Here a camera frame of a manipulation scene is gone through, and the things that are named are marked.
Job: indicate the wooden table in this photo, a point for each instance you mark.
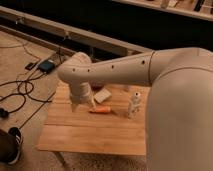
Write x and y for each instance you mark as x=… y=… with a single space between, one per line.
x=81 y=131

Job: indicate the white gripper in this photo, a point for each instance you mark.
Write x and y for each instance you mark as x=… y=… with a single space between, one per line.
x=81 y=93

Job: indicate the blue power adapter box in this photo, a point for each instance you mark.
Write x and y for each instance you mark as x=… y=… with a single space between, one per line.
x=46 y=66

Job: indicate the orange carrot toy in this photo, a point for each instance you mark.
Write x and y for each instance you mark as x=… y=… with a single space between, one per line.
x=100 y=110

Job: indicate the long wooden rail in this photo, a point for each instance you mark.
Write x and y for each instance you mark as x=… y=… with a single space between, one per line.
x=72 y=33

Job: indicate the black and white shoe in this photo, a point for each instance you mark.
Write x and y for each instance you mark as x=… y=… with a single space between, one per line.
x=17 y=144

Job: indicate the small black device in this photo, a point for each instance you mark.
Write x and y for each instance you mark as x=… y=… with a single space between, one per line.
x=30 y=66

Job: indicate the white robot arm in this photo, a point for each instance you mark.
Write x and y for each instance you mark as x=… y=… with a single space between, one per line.
x=179 y=110

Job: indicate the white sponge block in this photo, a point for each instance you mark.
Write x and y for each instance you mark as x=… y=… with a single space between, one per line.
x=102 y=95

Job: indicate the dark red bowl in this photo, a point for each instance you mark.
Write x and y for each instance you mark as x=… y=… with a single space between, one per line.
x=97 y=86

